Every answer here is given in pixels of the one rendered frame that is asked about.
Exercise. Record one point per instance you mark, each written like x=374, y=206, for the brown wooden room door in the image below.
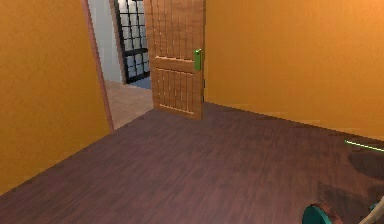
x=176, y=56

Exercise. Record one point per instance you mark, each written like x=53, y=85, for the black framed grid window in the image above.
x=134, y=40

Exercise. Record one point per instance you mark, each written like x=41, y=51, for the thin green rod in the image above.
x=363, y=146

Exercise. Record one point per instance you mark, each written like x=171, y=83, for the pale beige bar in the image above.
x=375, y=213

